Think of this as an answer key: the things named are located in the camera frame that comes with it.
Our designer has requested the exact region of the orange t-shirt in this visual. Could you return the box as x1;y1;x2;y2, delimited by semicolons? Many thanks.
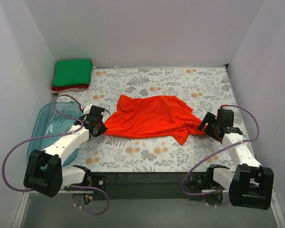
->
105;95;205;145

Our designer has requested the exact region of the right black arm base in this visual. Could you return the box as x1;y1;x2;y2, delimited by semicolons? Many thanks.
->
184;174;218;191

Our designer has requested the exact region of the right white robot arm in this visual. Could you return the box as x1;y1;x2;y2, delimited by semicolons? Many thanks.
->
198;108;274;210

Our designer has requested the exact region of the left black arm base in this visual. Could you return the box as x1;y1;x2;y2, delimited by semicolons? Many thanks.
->
84;175;107;190

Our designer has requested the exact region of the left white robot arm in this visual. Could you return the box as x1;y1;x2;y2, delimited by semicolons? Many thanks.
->
24;104;108;197

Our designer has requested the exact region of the floral patterned table mat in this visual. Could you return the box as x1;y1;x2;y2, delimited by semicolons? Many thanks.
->
58;67;237;172

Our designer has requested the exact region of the folded pink t-shirt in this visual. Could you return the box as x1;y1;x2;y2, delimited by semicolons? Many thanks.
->
51;88;84;94

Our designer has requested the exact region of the clear teal plastic bin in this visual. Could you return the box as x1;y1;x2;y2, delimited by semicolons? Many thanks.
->
27;102;82;157

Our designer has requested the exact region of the folded green t-shirt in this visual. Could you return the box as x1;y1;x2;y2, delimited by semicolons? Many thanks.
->
52;58;94;87

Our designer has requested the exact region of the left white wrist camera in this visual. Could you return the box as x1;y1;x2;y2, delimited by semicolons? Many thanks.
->
79;104;93;115

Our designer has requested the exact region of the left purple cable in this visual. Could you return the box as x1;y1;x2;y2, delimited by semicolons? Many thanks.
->
1;94;110;216

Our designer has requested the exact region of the aluminium frame rail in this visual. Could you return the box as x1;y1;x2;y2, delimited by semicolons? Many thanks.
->
271;194;285;228

